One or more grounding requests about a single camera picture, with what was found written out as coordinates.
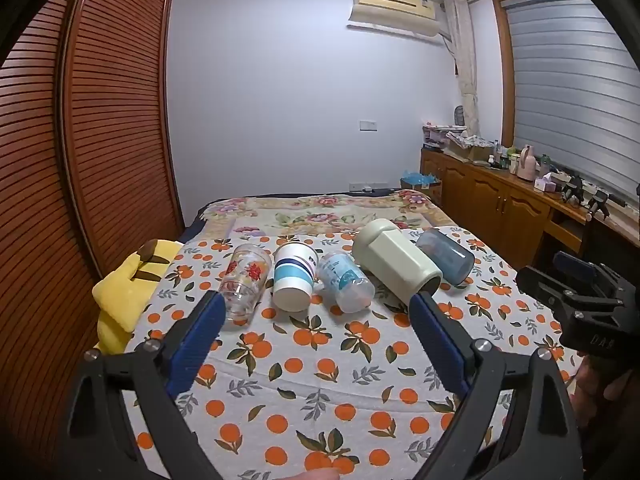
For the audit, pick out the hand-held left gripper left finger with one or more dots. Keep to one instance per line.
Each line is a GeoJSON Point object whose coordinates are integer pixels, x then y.
{"type": "Point", "coordinates": [200, 340]}

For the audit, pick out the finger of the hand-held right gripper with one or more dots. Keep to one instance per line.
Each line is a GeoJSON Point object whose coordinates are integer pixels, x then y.
{"type": "Point", "coordinates": [542, 282]}
{"type": "Point", "coordinates": [572, 262]}

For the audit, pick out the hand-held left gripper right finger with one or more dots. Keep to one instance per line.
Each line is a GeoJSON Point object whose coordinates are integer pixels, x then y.
{"type": "Point", "coordinates": [440, 340]}

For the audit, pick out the clear glass cup red flowers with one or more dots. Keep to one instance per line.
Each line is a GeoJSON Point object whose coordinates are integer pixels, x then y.
{"type": "Point", "coordinates": [242, 280]}

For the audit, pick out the translucent blue-grey cup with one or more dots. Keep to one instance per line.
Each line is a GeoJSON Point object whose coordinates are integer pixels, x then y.
{"type": "Point", "coordinates": [447, 257]}

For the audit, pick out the large cream cup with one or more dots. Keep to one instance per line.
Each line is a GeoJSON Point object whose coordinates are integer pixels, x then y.
{"type": "Point", "coordinates": [395, 265]}

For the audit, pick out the clear plastic cup blue print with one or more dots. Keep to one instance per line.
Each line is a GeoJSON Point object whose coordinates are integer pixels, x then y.
{"type": "Point", "coordinates": [345, 277]}

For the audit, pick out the white blue-striped paper cup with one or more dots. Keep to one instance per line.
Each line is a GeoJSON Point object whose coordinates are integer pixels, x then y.
{"type": "Point", "coordinates": [295, 275]}

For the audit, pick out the person's right hand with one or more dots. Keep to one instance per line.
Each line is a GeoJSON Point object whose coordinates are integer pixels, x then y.
{"type": "Point", "coordinates": [589, 385]}

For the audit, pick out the small black tripod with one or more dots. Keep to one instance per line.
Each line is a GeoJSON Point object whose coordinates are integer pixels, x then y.
{"type": "Point", "coordinates": [597, 203]}
{"type": "Point", "coordinates": [572, 191]}

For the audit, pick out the tissue box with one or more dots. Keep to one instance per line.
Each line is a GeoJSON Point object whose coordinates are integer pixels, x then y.
{"type": "Point", "coordinates": [546, 183]}

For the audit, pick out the yellow plush toy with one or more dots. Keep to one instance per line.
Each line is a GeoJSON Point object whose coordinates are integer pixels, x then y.
{"type": "Point", "coordinates": [125, 300]}

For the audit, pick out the wooden sideboard cabinet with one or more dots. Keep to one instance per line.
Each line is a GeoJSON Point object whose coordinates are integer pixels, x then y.
{"type": "Point", "coordinates": [500, 200]}

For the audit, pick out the pink kettle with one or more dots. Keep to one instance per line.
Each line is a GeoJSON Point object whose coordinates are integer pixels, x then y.
{"type": "Point", "coordinates": [527, 164]}

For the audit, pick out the orange-print bed sheet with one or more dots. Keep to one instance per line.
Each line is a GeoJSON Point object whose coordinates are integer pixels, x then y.
{"type": "Point", "coordinates": [320, 390]}

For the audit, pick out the cardboard box with cloth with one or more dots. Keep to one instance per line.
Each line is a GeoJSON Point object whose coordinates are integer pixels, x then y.
{"type": "Point", "coordinates": [470, 147]}

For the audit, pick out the floral blanket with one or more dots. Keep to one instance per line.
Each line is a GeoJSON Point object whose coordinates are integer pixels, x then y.
{"type": "Point", "coordinates": [300, 220]}

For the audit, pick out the blue plastic bag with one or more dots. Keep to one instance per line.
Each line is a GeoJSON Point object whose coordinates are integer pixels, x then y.
{"type": "Point", "coordinates": [417, 180]}

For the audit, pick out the grey window blind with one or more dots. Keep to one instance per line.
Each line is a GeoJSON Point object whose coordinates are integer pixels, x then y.
{"type": "Point", "coordinates": [575, 100]}

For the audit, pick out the stack of pink boxes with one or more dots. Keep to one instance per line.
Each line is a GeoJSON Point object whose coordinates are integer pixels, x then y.
{"type": "Point", "coordinates": [434, 136]}

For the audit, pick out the small desk fan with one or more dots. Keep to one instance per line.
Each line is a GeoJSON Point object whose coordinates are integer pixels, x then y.
{"type": "Point", "coordinates": [459, 116]}

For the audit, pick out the brown louvred wardrobe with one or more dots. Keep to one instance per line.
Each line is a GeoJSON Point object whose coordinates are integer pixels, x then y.
{"type": "Point", "coordinates": [115, 135]}

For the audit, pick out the cream patterned curtain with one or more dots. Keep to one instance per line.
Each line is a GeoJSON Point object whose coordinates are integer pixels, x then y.
{"type": "Point", "coordinates": [467, 60]}

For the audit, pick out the wall socket strip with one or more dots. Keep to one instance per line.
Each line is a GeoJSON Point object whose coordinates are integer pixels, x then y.
{"type": "Point", "coordinates": [367, 186]}

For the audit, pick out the wooden window frame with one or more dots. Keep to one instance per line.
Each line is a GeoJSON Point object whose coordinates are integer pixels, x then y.
{"type": "Point", "coordinates": [506, 85]}

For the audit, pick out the white wall switch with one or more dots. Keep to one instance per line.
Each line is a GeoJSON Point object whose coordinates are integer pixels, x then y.
{"type": "Point", "coordinates": [368, 124]}

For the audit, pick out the wall air conditioner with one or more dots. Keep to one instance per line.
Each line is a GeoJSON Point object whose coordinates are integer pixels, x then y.
{"type": "Point", "coordinates": [395, 7]}

